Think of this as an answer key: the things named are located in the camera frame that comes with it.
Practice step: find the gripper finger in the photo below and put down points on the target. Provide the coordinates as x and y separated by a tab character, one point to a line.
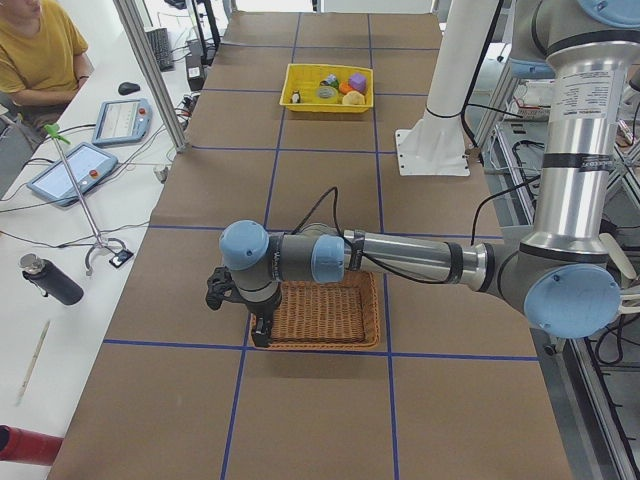
261	333

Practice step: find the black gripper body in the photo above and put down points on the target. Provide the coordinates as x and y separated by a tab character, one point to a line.
266	309

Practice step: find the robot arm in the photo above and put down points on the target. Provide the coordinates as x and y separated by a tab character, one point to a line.
556	276

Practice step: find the brown wicker basket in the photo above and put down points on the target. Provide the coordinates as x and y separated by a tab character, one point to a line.
330	316

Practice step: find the yellow woven basket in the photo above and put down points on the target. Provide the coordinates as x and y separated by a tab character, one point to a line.
306	78

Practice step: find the metal stand with green clip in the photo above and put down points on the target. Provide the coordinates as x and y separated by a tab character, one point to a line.
118	249

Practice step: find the black water bottle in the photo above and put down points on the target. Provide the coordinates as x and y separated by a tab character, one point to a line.
52	281

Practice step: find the toy croissant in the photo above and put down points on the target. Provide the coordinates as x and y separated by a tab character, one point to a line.
353	98

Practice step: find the toy carrot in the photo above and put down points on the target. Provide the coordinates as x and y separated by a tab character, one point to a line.
344	88

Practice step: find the far teach pendant tablet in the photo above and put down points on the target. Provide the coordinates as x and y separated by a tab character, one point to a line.
122	122

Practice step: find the small printed can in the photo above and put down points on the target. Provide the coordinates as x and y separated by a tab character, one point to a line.
331	80

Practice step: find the purple block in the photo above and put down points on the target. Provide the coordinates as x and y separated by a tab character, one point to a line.
357	81

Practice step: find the wooden stick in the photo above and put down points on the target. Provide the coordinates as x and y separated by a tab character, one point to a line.
32	364

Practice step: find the black computer mouse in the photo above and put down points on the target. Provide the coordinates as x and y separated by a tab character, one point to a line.
127	88

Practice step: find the red object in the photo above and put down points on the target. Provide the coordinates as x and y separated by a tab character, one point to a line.
28	447

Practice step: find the black keyboard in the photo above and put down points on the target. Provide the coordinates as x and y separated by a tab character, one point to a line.
159	42

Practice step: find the person in yellow shirt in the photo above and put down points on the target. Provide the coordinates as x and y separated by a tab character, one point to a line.
44	61

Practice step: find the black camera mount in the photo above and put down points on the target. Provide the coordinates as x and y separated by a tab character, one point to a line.
220	288

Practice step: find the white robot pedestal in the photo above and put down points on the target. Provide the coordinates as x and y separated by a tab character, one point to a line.
435	145

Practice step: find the aluminium frame post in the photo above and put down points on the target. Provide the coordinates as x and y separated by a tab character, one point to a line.
134	29

